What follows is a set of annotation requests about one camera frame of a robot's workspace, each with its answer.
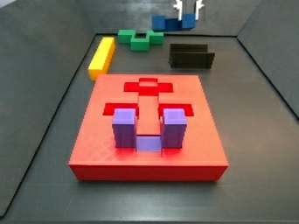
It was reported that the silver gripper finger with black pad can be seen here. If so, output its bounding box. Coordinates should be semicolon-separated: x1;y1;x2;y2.
195;0;204;21

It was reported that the silver gripper finger with screw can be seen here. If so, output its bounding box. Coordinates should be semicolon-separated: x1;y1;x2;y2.
172;0;183;20

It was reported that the blue U-shaped block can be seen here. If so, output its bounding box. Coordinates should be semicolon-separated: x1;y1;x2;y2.
152;13;196;32

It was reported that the black angle fixture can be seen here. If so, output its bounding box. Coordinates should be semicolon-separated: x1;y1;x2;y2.
169;44;215;69

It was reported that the green zigzag block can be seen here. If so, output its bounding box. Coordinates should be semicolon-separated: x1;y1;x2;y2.
117;30;164;52

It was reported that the yellow long bar block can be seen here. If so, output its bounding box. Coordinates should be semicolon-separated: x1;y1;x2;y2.
88;37;116;81

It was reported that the purple U-shaped block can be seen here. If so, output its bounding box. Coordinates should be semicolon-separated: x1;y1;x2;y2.
112;108;187;152

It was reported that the red base block with slots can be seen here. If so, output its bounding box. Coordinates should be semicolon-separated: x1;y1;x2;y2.
69;74;230;181

